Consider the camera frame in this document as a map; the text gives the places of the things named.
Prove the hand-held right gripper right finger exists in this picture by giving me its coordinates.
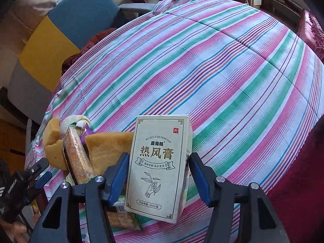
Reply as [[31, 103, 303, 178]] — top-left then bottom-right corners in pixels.
[[189, 152, 291, 243]]

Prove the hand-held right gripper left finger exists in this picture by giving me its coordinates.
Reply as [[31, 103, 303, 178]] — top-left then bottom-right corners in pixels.
[[29, 152, 130, 243]]

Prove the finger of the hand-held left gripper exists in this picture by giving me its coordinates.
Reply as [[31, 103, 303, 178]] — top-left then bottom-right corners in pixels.
[[24, 158, 50, 180], [33, 171, 53, 191]]

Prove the cream printed carton box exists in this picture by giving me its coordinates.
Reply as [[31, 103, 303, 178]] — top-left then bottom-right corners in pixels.
[[125, 115, 193, 224]]

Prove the purple snack packet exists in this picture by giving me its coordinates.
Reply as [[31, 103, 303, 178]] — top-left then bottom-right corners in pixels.
[[80, 127, 94, 146]]

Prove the person's left hand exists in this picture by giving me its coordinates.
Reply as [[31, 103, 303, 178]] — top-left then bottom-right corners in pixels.
[[11, 205, 41, 239]]

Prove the notched yellow sponge piece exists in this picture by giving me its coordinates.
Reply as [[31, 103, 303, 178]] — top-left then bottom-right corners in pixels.
[[45, 140, 69, 171]]

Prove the large yellow sponge piece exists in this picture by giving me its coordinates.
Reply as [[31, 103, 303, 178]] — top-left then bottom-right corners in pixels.
[[85, 132, 134, 177]]

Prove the small yellow sponge piece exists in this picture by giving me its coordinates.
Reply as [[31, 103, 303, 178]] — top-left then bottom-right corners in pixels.
[[43, 118, 62, 146]]

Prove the clear cracker packet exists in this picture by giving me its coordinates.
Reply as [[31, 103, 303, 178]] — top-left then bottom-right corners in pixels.
[[62, 127, 96, 186]]

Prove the cracker packet with green end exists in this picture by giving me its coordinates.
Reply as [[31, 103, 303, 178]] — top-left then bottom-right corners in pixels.
[[106, 195, 145, 231]]

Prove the dark red plush blanket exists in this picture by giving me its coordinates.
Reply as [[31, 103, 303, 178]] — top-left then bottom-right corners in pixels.
[[266, 123, 324, 243]]

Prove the striped bed sheet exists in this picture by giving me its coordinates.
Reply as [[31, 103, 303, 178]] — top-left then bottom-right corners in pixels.
[[24, 0, 324, 243]]

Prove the dark red cloth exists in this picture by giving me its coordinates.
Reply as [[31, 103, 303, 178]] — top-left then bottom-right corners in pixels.
[[61, 29, 115, 77]]

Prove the blue yellow grey chair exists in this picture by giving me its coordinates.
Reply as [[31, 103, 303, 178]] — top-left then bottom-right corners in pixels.
[[7, 0, 158, 112]]

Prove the pink red patterned blanket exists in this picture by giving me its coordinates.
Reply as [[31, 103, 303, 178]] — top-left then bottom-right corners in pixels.
[[296, 10, 324, 62]]

